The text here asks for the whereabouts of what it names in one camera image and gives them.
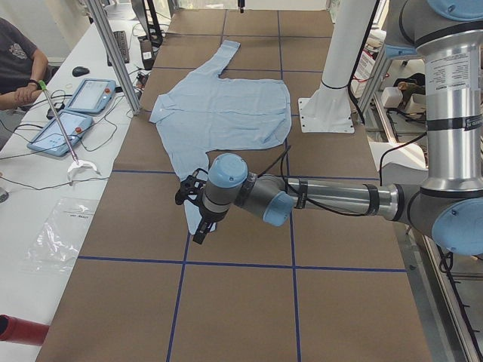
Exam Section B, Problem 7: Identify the seated person in grey shirt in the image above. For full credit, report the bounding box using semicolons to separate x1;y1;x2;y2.
1;18;51;110

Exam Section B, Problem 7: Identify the white curved plastic piece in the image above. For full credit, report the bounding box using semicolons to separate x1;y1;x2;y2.
67;160;100;184

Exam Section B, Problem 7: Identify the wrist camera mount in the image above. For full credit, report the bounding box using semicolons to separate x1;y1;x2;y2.
174;168;208;207

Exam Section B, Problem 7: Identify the metal reacher stick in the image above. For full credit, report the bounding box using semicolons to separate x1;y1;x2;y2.
38;80;80;166

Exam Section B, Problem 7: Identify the clear plastic bag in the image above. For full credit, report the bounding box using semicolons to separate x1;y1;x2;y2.
20;198;99;275

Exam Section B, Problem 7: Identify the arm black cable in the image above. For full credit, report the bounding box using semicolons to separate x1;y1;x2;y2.
248;145;374;218

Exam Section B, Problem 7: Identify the black keyboard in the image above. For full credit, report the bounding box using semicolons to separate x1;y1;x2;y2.
112;31;130;63

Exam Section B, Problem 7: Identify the aluminium frame post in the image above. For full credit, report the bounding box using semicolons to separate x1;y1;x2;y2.
85;0;140;115

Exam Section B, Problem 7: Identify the light blue button-up shirt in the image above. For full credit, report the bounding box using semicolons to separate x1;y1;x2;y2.
150;40;294;236

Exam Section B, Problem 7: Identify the near blue teach pendant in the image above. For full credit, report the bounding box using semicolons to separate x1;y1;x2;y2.
27;110;94;157

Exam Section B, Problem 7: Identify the black monitor stand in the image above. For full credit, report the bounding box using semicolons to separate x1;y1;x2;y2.
131;0;164;48

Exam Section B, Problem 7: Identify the black computer mouse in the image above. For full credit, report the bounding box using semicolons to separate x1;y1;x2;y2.
72;66;90;77

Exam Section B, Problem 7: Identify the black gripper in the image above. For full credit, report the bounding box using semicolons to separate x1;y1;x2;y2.
192;211;221;244

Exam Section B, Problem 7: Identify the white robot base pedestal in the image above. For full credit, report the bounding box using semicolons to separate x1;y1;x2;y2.
298;0;379;134

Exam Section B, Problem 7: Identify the red cylinder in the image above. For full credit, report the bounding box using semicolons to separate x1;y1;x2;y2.
1;314;50;346

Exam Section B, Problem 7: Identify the far blue teach pendant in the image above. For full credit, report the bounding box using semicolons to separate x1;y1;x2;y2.
66;78;116;115

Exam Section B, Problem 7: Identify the blue teach pendant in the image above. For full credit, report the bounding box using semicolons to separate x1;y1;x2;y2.
66;78;116;115
27;110;94;157

